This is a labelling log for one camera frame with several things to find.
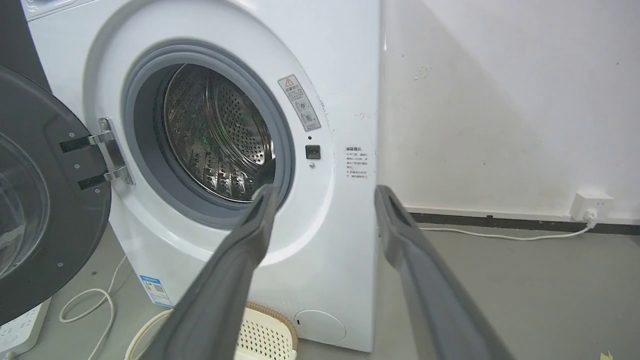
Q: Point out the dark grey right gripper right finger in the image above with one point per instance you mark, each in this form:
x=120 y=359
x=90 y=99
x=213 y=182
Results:
x=430 y=280

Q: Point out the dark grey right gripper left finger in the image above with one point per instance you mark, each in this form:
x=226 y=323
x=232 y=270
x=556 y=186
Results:
x=225 y=290

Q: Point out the white perforated laundry basket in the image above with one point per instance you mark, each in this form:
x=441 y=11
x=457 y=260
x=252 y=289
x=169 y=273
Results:
x=265 y=335

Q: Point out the dark grey washing machine door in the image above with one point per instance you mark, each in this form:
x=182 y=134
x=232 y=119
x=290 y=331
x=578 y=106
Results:
x=45 y=200

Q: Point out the white front-load washing machine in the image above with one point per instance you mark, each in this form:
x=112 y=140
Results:
x=325 y=100

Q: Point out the white power strip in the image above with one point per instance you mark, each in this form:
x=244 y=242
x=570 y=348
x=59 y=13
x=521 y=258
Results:
x=20 y=330

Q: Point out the white wall power socket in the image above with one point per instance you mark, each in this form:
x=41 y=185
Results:
x=591 y=204

